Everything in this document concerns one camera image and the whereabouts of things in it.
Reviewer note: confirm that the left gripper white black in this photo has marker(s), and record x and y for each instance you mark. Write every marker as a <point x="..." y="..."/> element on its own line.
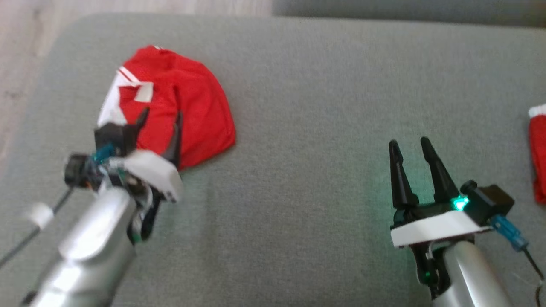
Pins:
<point x="155" y="172"/>

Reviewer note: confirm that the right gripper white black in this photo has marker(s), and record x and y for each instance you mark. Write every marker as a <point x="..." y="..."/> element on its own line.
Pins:
<point x="435" y="226"/>

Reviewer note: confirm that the red jersey with white panel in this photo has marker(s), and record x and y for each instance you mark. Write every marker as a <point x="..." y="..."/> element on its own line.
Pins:
<point x="192" y="111"/>

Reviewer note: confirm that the red shorts with white hem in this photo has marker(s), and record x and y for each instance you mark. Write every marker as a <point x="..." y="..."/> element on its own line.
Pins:
<point x="538" y="157"/>

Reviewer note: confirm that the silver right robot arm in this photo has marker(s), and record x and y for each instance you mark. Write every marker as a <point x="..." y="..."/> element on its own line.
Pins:
<point x="473" y="277"/>

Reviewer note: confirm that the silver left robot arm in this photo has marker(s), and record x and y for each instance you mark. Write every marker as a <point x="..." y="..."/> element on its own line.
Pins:
<point x="89" y="256"/>

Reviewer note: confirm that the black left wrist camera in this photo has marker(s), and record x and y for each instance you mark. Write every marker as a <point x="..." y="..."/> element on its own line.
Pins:
<point x="113" y="136"/>

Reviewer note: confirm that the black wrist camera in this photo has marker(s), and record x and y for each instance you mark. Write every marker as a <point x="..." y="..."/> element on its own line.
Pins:
<point x="490" y="200"/>
<point x="113" y="136"/>

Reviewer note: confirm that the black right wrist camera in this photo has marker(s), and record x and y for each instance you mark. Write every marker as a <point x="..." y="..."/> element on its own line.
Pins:
<point x="490" y="200"/>

